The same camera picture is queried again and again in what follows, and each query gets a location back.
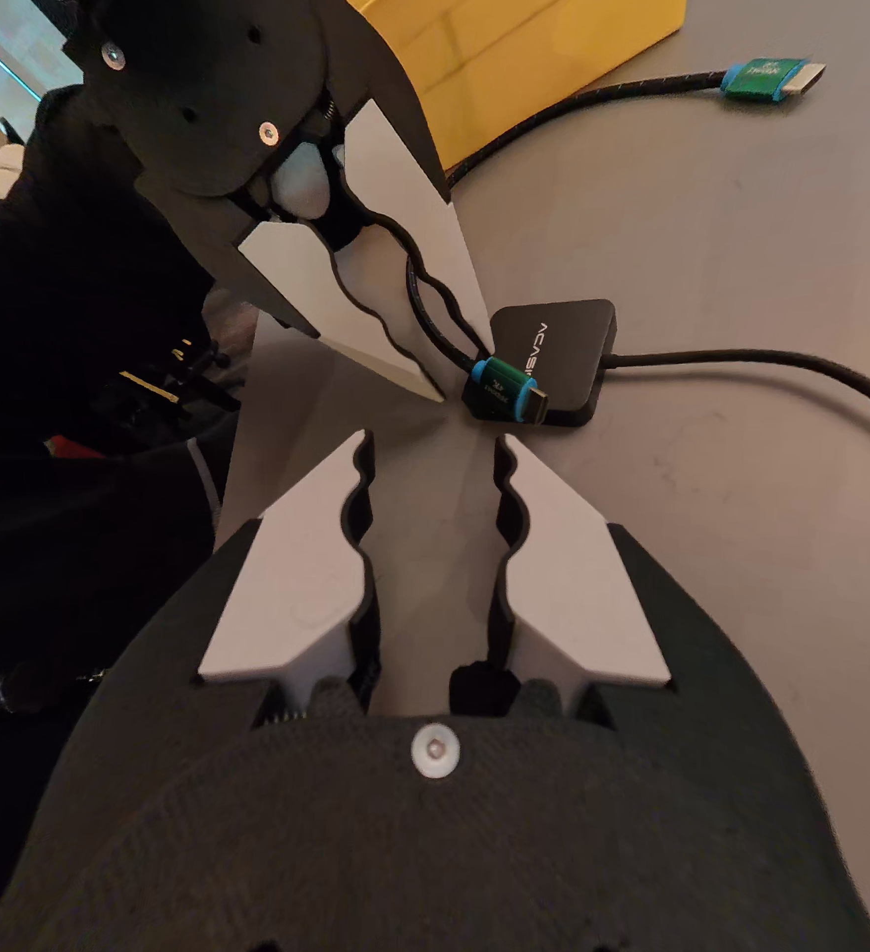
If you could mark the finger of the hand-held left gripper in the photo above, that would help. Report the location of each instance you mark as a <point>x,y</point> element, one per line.
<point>412,201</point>
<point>316,297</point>

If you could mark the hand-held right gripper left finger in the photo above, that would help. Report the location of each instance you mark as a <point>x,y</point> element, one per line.
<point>293,580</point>

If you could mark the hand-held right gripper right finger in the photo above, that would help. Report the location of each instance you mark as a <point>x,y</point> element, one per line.
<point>576,595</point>

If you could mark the black square adapter hub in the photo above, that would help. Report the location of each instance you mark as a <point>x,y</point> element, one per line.
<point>568,342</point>

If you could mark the yellow box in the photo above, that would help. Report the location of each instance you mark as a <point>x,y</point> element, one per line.
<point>516,59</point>

